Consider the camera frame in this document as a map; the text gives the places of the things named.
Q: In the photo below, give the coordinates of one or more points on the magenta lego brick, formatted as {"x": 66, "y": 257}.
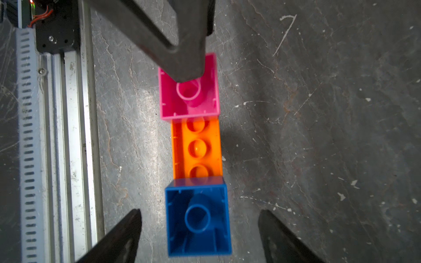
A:
{"x": 192, "y": 99}

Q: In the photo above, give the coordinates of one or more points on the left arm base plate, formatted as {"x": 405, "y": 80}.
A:
{"x": 57, "y": 26}

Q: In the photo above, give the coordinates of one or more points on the aluminium mounting rail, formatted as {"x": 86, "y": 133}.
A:
{"x": 60, "y": 179}

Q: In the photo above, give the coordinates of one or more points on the orange lego brick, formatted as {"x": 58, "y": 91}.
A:
{"x": 196, "y": 148}

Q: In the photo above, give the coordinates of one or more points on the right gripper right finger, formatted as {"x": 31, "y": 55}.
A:
{"x": 280, "y": 244}

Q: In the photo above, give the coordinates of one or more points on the blue lego brick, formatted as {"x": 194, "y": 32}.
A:
{"x": 197, "y": 216}

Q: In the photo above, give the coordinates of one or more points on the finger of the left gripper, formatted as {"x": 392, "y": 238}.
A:
{"x": 210, "y": 16}
{"x": 183, "y": 62}

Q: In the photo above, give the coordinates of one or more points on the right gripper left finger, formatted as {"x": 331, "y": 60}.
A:
{"x": 120, "y": 245}

